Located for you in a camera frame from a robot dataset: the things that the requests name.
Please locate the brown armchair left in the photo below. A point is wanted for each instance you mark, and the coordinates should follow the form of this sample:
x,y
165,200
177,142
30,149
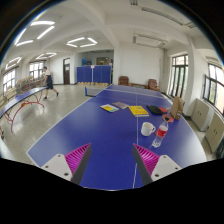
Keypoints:
x,y
123,80

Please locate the clear plastic water bottle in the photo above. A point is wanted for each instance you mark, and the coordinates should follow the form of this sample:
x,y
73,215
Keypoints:
x,y
161,132

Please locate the table tennis net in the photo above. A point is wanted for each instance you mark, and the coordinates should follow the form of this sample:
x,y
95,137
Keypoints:
x,y
92,92

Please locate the white ceramic mug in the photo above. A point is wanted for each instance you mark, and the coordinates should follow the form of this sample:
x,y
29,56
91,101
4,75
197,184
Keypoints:
x,y
147,129

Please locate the brown armchair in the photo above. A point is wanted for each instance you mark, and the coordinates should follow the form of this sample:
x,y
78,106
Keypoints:
x,y
123,80
152,85

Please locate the brown armchair right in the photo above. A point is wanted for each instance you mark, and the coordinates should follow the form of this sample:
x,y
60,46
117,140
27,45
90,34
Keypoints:
x,y
152,85

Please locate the brown paper bag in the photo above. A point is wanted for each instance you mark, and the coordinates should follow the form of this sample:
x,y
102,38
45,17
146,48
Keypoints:
x,y
177,108

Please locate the grey thin book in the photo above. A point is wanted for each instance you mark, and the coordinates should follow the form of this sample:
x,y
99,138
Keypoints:
x,y
120,105

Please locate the beige cabinet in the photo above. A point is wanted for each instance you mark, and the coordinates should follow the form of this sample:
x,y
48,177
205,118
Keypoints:
x,y
202,115

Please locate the blue partition screen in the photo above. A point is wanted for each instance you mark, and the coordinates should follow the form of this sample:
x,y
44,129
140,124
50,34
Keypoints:
x,y
94,73

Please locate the red table tennis paddle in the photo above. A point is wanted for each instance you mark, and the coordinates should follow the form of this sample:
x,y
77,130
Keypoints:
x,y
164,110

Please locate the yellow book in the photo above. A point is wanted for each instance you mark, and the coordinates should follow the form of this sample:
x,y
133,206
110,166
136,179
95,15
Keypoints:
x,y
138,111

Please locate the person in dark shorts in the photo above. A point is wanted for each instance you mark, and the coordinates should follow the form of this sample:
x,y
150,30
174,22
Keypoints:
x,y
48,82

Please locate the orange round lid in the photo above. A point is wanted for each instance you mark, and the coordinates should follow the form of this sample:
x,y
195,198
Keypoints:
x,y
168,118

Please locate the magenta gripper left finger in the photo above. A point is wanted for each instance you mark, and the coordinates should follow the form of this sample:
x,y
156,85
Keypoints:
x,y
71,166

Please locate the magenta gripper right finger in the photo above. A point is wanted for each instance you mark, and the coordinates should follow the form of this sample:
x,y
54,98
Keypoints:
x,y
153,167

